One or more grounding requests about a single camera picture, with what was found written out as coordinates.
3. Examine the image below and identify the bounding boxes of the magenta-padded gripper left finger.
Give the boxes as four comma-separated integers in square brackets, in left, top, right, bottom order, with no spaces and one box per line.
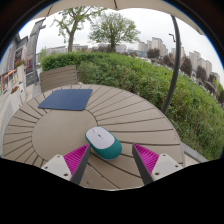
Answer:
[41,143,92,186]

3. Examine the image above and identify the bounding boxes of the sparse-leaved tree with thick trunk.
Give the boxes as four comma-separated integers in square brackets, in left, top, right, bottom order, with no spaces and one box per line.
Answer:
[51,6,104,53]

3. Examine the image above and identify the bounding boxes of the white and teal computer mouse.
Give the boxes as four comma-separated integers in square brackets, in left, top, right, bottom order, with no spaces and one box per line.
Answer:
[84,126,123,160]

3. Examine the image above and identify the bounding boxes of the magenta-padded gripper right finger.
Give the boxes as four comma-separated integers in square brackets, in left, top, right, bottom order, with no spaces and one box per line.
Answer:
[131,143,183,186]

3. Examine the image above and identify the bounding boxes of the navy blue mouse pad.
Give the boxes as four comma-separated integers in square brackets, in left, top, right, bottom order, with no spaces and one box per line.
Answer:
[37,88,94,112]

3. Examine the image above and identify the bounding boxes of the round-crowned leafy tree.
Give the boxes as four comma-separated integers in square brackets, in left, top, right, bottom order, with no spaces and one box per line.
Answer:
[88,11,141,53]

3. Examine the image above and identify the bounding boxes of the tall grey sign pylon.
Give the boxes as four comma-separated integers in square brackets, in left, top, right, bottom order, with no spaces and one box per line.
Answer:
[25,18,46,86]

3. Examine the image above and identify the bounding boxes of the distant apartment buildings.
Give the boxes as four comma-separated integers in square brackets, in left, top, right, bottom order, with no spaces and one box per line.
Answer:
[138,36,218,84]

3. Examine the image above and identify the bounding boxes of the brown slatted outdoor chair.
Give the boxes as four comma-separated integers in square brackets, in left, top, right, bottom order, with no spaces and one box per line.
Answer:
[39,64,79,94]

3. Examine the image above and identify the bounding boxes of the beige cantilever patio umbrella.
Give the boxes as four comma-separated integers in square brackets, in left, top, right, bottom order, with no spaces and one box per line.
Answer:
[33,0,205,115]

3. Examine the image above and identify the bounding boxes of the white planter box with flowers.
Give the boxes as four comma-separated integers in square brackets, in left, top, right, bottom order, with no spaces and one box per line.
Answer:
[9,85,28,108]
[14,59,28,84]

